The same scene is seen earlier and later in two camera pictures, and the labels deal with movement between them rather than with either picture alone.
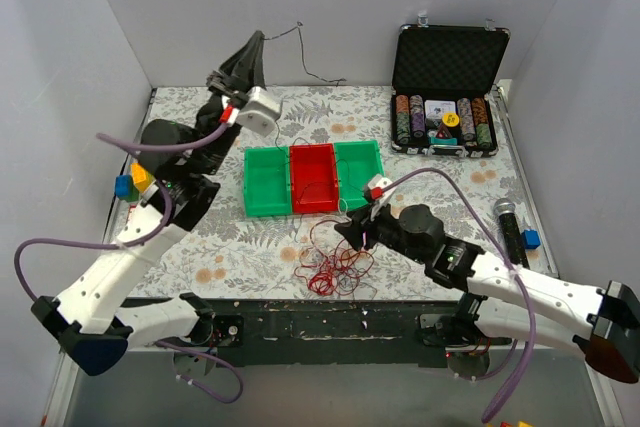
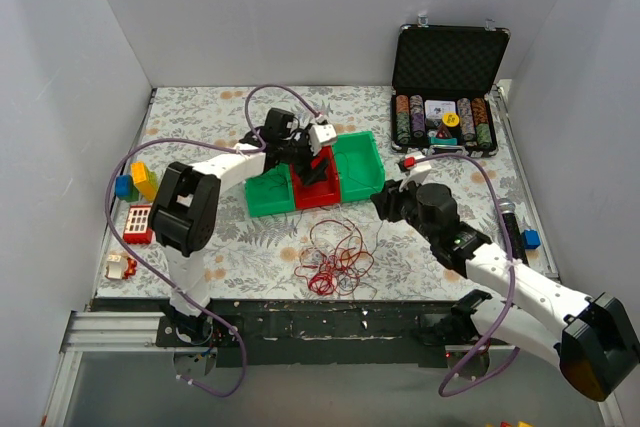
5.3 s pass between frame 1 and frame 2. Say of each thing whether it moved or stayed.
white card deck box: stayed
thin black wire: moved
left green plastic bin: stayed
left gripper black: moved
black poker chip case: stayed
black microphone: stayed
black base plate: stayed
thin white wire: moved
